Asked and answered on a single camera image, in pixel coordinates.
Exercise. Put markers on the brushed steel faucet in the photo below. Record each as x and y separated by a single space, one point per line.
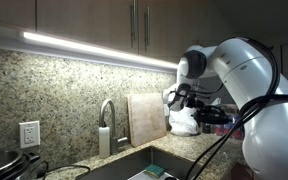
111 110

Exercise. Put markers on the white soap dispenser bottle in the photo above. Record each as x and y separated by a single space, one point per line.
104 141

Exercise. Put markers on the steel rice cooker body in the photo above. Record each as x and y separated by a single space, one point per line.
0 163

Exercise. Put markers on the wooden cutting board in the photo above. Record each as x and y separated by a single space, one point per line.
147 120

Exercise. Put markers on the white duplex wall outlet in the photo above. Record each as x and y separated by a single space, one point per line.
29 134

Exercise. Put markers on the black jar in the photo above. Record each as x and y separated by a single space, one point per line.
205 128

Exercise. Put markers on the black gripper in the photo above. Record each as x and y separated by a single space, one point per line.
193 100

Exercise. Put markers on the stainless steel sink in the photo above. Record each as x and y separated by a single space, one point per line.
130 163

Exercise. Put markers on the black rice cooker lid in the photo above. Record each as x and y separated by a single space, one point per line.
214 115

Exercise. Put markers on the green sponge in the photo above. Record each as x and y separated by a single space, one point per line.
155 170

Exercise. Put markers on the under-cabinet light strip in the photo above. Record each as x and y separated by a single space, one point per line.
84 48

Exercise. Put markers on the white plastic bag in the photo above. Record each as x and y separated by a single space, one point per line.
182 123

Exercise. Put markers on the wooden upper cabinet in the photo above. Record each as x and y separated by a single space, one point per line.
84 20

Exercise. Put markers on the red-labelled water bottle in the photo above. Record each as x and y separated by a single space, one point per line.
219 130
229 131

